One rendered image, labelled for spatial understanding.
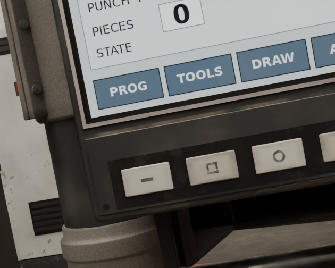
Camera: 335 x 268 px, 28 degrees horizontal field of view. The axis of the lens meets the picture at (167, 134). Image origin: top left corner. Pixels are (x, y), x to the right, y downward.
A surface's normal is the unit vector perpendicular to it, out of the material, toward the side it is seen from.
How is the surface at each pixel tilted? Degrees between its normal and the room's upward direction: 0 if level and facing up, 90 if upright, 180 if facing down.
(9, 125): 90
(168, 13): 90
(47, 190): 90
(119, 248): 90
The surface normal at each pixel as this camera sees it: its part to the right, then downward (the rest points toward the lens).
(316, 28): -0.11, 0.07
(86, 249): -0.41, 0.13
